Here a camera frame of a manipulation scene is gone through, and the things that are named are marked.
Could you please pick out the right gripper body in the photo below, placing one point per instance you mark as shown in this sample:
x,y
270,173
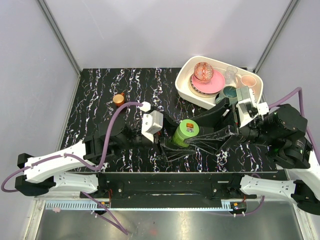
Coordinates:
x,y
251,132

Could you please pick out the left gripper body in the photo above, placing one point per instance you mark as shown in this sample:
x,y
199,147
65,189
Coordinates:
x,y
143,143

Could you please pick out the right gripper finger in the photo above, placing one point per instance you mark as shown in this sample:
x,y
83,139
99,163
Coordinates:
x,y
215,118
213,140

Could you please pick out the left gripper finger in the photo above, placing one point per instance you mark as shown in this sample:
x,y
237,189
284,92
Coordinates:
x,y
172,152
169,124

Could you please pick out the green bottle cap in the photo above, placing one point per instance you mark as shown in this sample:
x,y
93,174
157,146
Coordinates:
x,y
187,129

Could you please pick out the green pill bottle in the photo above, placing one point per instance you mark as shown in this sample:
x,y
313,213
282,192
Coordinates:
x,y
178,141

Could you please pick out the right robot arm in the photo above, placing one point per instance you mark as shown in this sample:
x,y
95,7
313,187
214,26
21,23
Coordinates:
x,y
283,132

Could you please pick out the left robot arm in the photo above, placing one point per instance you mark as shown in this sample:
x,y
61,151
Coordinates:
x,y
75,168

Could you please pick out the cream striped plate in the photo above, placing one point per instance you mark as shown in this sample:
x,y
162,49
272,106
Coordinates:
x,y
198,93

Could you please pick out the pink plate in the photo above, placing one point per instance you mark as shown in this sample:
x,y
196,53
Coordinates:
x,y
216,84

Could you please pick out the white rectangular tub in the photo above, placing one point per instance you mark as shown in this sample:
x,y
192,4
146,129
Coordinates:
x,y
182,79

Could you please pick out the teal ceramic mug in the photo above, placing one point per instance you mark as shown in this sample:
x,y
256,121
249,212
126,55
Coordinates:
x,y
229,92

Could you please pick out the patterned red bowl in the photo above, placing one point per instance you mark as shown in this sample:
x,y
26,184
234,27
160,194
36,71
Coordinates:
x,y
203,72

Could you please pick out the small orange cup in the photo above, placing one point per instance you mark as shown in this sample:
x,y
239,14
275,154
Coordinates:
x,y
119,99

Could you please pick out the pink mug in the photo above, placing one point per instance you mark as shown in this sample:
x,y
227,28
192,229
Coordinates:
x,y
246,81

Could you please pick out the clear glass cup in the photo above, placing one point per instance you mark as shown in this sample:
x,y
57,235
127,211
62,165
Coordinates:
x,y
230,75

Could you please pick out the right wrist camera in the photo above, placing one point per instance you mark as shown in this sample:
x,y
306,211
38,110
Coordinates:
x,y
247,106

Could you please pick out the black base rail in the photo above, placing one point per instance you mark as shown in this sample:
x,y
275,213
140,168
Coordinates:
x,y
208,185

